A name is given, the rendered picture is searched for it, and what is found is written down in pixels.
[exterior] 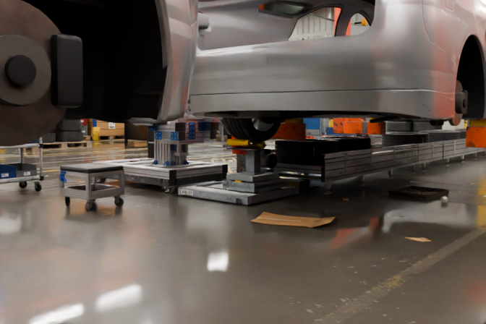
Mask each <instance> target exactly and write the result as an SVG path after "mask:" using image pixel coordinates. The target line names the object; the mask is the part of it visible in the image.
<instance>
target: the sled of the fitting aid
mask: <svg viewBox="0 0 486 324"><path fill-rule="evenodd" d="M282 187H286V179H285V178H280V177H279V178H275V179H266V180H262V181H257V182H246V181H239V180H232V179H227V180H223V189H230V190H238V191H244V192H253V193H255V192H261V191H265V190H270V189H276V188H282Z"/></svg>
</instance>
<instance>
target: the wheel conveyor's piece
mask: <svg viewBox="0 0 486 324"><path fill-rule="evenodd" d="M378 142H382V140H371V143H375V144H371V148H381V146H382V143H378ZM440 144H443V141H439V142H426V143H420V144H418V147H420V148H419V150H418V164H420V163H421V164H422V168H423V169H422V172H424V167H425V163H427V162H431V161H437V160H441V159H443V157H442V156H443V152H442V151H443V145H440ZM428 145H431V146H428ZM423 146H426V147H423Z"/></svg>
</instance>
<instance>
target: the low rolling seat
mask: <svg viewBox="0 0 486 324"><path fill-rule="evenodd" d="M116 174H119V187H118V186H112V185H106V184H97V176H108V175H116ZM64 175H72V176H82V177H86V184H82V185H75V186H69V187H65V186H64V182H66V183H67V180H66V179H65V178H64ZM91 177H92V178H93V183H92V184H91ZM59 195H63V196H64V197H65V203H66V206H69V204H70V197H76V198H80V199H84V200H87V201H86V204H85V209H86V211H91V209H92V205H93V202H94V201H95V200H96V199H98V198H104V197H114V199H115V201H114V203H115V205H116V206H122V205H123V204H124V200H123V199H122V198H121V197H120V195H124V169H123V166H121V165H114V164H107V163H80V164H71V165H62V166H60V170H59Z"/></svg>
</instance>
